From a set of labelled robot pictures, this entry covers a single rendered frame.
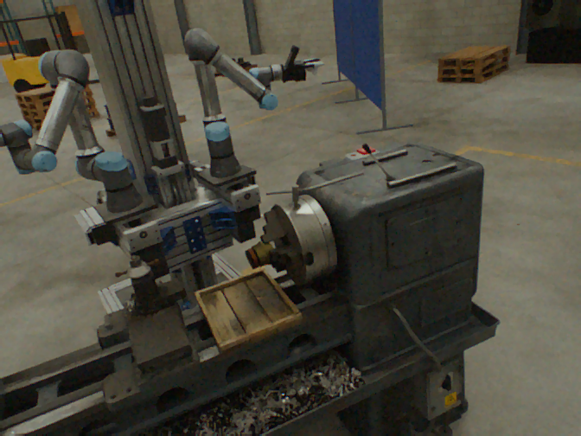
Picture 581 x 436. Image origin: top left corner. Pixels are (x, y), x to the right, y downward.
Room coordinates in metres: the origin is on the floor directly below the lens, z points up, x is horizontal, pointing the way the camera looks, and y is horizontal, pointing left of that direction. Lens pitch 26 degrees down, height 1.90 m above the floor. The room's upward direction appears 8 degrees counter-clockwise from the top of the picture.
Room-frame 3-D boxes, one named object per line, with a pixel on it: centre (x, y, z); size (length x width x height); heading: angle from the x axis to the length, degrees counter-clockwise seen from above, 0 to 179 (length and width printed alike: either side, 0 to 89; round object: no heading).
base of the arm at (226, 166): (2.12, 0.28, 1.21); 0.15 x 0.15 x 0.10
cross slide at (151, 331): (1.29, 0.52, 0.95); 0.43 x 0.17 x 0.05; 21
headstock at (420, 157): (1.63, -0.39, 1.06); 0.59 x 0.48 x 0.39; 111
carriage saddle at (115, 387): (1.26, 0.56, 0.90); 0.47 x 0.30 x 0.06; 21
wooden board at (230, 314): (1.39, 0.21, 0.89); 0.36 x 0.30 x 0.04; 21
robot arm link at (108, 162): (1.88, 0.71, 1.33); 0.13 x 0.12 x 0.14; 51
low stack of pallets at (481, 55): (8.84, -3.85, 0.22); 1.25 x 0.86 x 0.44; 131
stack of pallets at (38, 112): (10.13, 4.53, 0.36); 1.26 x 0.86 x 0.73; 140
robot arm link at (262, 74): (2.29, 0.04, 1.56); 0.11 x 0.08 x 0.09; 99
